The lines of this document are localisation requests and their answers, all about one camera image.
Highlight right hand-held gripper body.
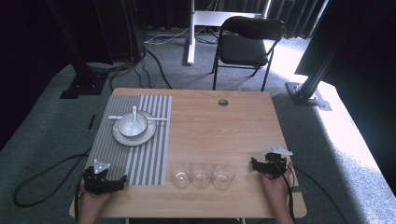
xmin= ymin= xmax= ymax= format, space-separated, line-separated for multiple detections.
xmin=263 ymin=146 xmax=294 ymax=180

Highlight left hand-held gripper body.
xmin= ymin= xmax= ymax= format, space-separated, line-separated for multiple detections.
xmin=81 ymin=159 xmax=111 ymax=196

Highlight person's left hand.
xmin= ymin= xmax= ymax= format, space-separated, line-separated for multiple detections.
xmin=78 ymin=182 xmax=114 ymax=216

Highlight person's right hand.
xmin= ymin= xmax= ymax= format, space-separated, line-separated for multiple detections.
xmin=261 ymin=161 xmax=295 ymax=210

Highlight grey striped placemat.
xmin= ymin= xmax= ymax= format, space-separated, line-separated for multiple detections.
xmin=84 ymin=94 xmax=173 ymax=187

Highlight clear drinking glass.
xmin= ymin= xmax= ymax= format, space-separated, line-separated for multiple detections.
xmin=191 ymin=161 xmax=214 ymax=189
xmin=170 ymin=161 xmax=191 ymax=189
xmin=212 ymin=162 xmax=236 ymax=190

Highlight white round plate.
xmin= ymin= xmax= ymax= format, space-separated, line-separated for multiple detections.
xmin=112 ymin=110 xmax=158 ymax=147

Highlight white bowl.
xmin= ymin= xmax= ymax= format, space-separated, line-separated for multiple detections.
xmin=118 ymin=112 xmax=149 ymax=138

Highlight white ceramic spoon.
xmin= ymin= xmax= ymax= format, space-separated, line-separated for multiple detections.
xmin=128 ymin=105 xmax=140 ymax=133

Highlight white chopstick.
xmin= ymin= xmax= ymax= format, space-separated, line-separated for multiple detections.
xmin=107 ymin=115 xmax=168 ymax=120
xmin=107 ymin=116 xmax=168 ymax=122

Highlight black metal stand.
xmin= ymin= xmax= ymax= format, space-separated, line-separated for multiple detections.
xmin=285 ymin=18 xmax=353 ymax=112
xmin=46 ymin=0 xmax=110 ymax=100

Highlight black folding chair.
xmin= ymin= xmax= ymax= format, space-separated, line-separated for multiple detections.
xmin=212 ymin=16 xmax=287 ymax=92

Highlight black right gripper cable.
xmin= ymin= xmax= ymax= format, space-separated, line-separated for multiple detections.
xmin=279 ymin=161 xmax=350 ymax=224

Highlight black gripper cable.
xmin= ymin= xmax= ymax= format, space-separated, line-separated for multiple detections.
xmin=12 ymin=146 xmax=92 ymax=222
xmin=279 ymin=161 xmax=350 ymax=224

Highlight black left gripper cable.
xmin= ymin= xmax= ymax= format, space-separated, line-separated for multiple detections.
xmin=12 ymin=146 xmax=92 ymax=222

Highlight black floor cables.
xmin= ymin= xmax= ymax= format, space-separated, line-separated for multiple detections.
xmin=108 ymin=46 xmax=173 ymax=91

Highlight white floor cable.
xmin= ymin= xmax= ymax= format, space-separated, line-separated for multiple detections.
xmin=144 ymin=27 xmax=191 ymax=45

